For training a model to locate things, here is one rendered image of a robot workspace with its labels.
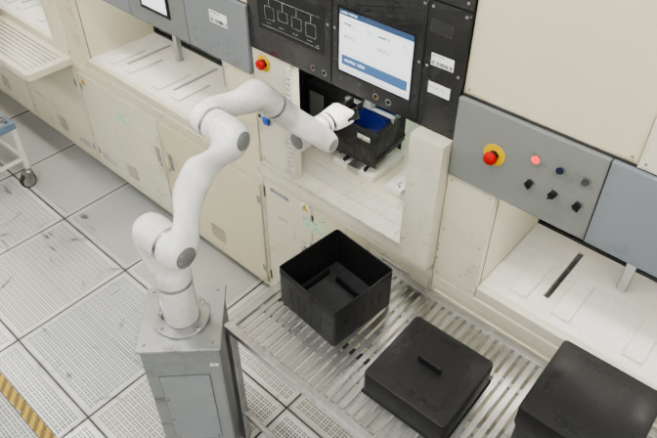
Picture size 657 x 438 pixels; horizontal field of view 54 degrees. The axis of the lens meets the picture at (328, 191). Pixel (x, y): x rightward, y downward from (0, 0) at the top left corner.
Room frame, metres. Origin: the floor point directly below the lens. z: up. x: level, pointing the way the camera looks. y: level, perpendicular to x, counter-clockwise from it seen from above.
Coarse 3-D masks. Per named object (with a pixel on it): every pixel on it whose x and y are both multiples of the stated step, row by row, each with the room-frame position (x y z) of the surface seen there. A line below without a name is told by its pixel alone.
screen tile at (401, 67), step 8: (376, 32) 1.74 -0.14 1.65; (376, 40) 1.74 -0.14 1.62; (384, 40) 1.72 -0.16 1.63; (392, 40) 1.71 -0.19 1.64; (376, 48) 1.74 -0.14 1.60; (384, 48) 1.72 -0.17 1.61; (392, 48) 1.70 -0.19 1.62; (400, 48) 1.69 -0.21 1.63; (408, 48) 1.67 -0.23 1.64; (376, 56) 1.74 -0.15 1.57; (384, 56) 1.72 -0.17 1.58; (400, 56) 1.68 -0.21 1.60; (408, 56) 1.67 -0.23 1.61; (376, 64) 1.74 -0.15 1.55; (384, 64) 1.72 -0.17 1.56; (392, 64) 1.70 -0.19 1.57; (400, 64) 1.68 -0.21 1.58; (408, 64) 1.66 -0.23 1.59; (400, 72) 1.68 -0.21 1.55
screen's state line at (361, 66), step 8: (344, 56) 1.83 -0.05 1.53; (344, 64) 1.83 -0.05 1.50; (352, 64) 1.80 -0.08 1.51; (360, 64) 1.78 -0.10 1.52; (368, 72) 1.76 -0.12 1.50; (376, 72) 1.74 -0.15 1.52; (384, 72) 1.72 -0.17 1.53; (384, 80) 1.72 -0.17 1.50; (392, 80) 1.70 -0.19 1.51; (400, 80) 1.68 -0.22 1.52; (400, 88) 1.68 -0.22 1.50
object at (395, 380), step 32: (416, 320) 1.30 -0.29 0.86; (384, 352) 1.18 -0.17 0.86; (416, 352) 1.18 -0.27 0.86; (448, 352) 1.18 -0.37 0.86; (384, 384) 1.07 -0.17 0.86; (416, 384) 1.07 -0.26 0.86; (448, 384) 1.07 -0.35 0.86; (480, 384) 1.08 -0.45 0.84; (416, 416) 0.98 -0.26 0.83; (448, 416) 0.96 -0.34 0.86
